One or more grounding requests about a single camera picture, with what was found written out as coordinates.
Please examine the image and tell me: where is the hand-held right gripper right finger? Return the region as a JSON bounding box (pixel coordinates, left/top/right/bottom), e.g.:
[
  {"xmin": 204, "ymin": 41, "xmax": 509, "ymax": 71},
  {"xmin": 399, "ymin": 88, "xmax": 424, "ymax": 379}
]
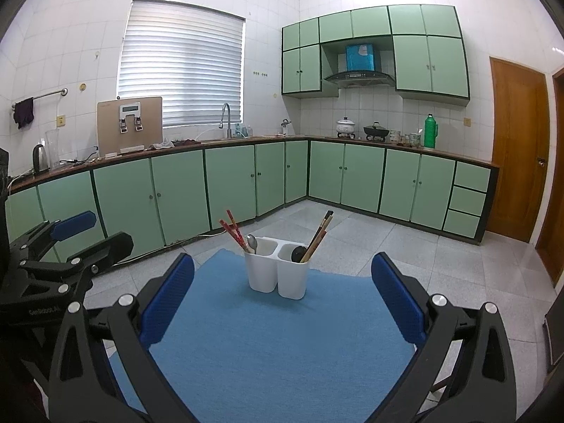
[{"xmin": 370, "ymin": 252, "xmax": 516, "ymax": 423}]

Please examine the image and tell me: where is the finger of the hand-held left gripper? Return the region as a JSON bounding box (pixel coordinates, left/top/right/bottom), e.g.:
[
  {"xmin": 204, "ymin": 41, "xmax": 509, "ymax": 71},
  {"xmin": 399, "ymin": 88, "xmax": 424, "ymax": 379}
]
[
  {"xmin": 20, "ymin": 231, "xmax": 134, "ymax": 283},
  {"xmin": 6, "ymin": 210, "xmax": 98, "ymax": 265}
]

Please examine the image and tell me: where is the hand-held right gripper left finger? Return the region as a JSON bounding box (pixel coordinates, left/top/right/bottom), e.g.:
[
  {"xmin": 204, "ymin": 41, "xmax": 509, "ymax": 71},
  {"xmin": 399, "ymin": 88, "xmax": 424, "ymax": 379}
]
[{"xmin": 46, "ymin": 253, "xmax": 197, "ymax": 423}]

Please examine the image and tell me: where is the white plastic utensil holder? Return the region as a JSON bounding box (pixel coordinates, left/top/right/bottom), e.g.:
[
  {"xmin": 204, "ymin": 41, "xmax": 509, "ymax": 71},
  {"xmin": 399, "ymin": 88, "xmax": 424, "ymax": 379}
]
[{"xmin": 244, "ymin": 237, "xmax": 310, "ymax": 300}]

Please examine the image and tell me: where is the steel electric kettle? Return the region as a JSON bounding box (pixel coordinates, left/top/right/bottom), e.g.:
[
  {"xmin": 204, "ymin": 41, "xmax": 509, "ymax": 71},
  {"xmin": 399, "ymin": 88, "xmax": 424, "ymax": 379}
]
[{"xmin": 32, "ymin": 143, "xmax": 50, "ymax": 173}]

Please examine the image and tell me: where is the clear glass pitcher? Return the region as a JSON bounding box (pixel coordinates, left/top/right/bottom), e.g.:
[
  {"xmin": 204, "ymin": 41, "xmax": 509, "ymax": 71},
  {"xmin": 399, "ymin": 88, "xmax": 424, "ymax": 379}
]
[{"xmin": 45, "ymin": 129, "xmax": 61, "ymax": 170}]

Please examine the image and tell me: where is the long green base cabinet run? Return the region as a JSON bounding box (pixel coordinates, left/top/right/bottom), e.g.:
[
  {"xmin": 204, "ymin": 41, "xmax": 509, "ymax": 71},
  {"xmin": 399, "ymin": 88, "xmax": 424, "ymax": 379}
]
[{"xmin": 0, "ymin": 139, "xmax": 309, "ymax": 269}]

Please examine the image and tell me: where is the brown water purifier panel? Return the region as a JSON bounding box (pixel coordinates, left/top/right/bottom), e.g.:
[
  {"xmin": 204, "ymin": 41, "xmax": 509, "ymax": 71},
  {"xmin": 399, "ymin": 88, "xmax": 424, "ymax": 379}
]
[{"xmin": 97, "ymin": 96, "xmax": 164, "ymax": 158}]

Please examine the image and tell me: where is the blue table mat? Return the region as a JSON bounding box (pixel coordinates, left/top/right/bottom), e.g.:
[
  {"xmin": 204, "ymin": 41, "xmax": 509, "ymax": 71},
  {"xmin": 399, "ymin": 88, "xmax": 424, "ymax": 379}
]
[{"xmin": 108, "ymin": 248, "xmax": 419, "ymax": 423}]

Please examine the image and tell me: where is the crumpled cloth on counter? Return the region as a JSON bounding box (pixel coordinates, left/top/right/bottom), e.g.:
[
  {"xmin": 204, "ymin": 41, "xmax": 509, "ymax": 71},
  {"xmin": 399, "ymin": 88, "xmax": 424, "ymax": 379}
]
[{"xmin": 147, "ymin": 140, "xmax": 197, "ymax": 151}]

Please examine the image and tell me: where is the dark hanging cloth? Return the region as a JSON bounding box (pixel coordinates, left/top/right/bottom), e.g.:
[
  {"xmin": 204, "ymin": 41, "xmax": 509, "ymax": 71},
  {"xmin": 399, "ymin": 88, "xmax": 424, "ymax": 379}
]
[{"xmin": 12, "ymin": 98, "xmax": 35, "ymax": 130}]

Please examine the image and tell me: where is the green base cabinet with drawers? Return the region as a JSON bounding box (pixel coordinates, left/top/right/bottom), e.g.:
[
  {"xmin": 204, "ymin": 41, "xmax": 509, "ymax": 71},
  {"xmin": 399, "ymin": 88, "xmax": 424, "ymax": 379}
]
[{"xmin": 306, "ymin": 138, "xmax": 501, "ymax": 245}]

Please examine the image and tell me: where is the green thermos flask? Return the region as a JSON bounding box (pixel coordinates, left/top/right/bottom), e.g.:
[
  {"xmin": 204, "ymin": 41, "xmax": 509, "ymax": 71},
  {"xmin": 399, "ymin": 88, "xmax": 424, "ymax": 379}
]
[{"xmin": 423, "ymin": 114, "xmax": 439, "ymax": 149}]

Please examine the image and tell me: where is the black wok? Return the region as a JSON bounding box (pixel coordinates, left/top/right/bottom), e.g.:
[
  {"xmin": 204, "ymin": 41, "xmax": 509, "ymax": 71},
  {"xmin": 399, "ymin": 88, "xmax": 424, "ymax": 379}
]
[{"xmin": 362, "ymin": 122, "xmax": 391, "ymax": 142}]

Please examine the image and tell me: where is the tall chrome kitchen faucet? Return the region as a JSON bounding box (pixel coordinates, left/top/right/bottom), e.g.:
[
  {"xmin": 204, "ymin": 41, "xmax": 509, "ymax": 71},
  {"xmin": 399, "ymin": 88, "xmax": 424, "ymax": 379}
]
[{"xmin": 219, "ymin": 103, "xmax": 233, "ymax": 139}]

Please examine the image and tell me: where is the wooden door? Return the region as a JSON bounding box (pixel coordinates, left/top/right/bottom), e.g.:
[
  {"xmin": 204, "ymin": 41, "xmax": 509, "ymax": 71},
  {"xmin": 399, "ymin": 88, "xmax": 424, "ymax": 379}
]
[
  {"xmin": 535, "ymin": 68, "xmax": 564, "ymax": 289},
  {"xmin": 486, "ymin": 56, "xmax": 551, "ymax": 244}
]

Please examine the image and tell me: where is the white window blind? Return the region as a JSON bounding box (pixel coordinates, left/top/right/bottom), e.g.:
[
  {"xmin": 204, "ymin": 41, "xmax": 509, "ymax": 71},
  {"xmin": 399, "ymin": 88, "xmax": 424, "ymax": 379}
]
[{"xmin": 117, "ymin": 0, "xmax": 246, "ymax": 129}]

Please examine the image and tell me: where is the range hood with blue film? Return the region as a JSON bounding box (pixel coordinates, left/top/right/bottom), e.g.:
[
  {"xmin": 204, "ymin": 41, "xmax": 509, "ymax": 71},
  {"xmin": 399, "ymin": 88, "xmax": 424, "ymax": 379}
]
[{"xmin": 324, "ymin": 43, "xmax": 396, "ymax": 89}]

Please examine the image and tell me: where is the green cabinet above hood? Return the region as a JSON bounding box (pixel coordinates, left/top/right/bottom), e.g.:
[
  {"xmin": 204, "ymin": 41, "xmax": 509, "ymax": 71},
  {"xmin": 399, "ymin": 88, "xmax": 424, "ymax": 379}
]
[{"xmin": 318, "ymin": 7, "xmax": 393, "ymax": 45}]

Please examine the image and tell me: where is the chrome towel rail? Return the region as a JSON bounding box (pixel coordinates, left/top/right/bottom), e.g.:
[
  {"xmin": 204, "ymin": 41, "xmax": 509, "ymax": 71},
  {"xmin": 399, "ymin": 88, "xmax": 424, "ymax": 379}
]
[{"xmin": 11, "ymin": 88, "xmax": 69, "ymax": 109}]

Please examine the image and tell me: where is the wide green wall cabinet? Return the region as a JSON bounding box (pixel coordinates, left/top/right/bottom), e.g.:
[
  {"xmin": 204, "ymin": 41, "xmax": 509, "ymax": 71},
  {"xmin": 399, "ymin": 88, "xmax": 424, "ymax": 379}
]
[{"xmin": 388, "ymin": 4, "xmax": 471, "ymax": 107}]

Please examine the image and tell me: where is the narrow green wall cabinet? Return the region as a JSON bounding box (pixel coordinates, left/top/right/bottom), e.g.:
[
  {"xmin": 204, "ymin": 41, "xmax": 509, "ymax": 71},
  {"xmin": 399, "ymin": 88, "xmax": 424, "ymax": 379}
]
[{"xmin": 281, "ymin": 17, "xmax": 340, "ymax": 99}]

